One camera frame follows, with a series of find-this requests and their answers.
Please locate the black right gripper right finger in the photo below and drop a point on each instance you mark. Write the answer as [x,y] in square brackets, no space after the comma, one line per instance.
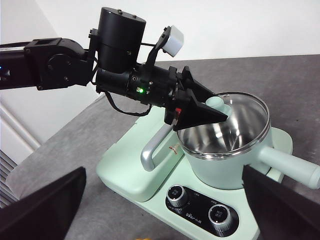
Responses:
[287,212]

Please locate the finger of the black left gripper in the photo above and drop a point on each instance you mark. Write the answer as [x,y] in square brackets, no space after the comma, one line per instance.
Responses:
[197,86]
[200,116]

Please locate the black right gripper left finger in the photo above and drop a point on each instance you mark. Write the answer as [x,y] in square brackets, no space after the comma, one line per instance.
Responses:
[42,212]

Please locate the glass lid with mint knob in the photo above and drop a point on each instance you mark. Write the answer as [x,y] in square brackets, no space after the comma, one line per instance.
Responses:
[215,102]

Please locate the mint green small steamer pot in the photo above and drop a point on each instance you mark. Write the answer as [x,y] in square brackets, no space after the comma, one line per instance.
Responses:
[217,170]

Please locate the silver black control knob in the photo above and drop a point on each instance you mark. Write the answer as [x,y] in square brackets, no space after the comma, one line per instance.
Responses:
[178,196]
[220,218]

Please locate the mint green hinged cooker cover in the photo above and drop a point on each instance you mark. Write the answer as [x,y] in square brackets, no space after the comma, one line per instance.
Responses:
[125,172]

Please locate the mint green cooker base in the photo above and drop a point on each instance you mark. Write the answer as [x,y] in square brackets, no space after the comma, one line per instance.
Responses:
[155,215]

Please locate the black left camera bracket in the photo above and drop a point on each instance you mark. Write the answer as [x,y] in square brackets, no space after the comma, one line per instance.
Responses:
[155,52]

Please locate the pale grey left camera box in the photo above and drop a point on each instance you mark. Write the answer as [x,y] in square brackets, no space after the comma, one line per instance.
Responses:
[175,40]

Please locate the grey slatted rail panel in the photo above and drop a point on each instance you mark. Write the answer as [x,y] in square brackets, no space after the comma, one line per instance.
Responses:
[6,175]

